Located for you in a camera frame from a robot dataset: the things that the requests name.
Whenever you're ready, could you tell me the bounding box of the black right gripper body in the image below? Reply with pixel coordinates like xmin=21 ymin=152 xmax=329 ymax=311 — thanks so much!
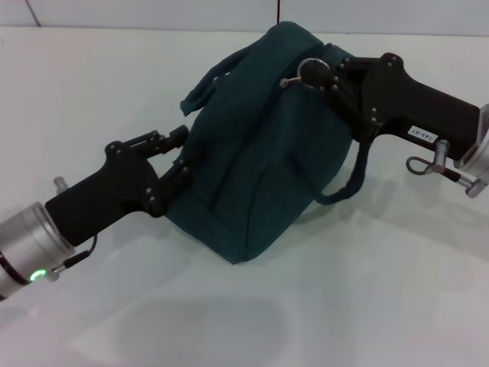
xmin=358 ymin=52 xmax=483 ymax=162

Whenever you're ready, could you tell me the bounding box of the arm cable with plug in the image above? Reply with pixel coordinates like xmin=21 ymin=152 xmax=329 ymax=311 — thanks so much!
xmin=406 ymin=138 xmax=464 ymax=184
xmin=47 ymin=175 xmax=101 ymax=283

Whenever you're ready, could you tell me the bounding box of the left arm cable with plug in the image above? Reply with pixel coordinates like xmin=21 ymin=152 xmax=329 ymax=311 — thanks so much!
xmin=47 ymin=175 xmax=101 ymax=283

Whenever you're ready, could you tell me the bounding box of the right arm cable with plug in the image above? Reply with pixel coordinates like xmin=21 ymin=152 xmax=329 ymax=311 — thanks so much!
xmin=406 ymin=138 xmax=464 ymax=184

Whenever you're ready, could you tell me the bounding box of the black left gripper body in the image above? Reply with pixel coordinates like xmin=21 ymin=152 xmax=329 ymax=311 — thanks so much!
xmin=44 ymin=140 xmax=170 ymax=248

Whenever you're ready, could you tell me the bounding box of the dark teal fabric lunch bag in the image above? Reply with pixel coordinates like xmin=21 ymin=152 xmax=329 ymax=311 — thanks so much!
xmin=180 ymin=21 xmax=370 ymax=266

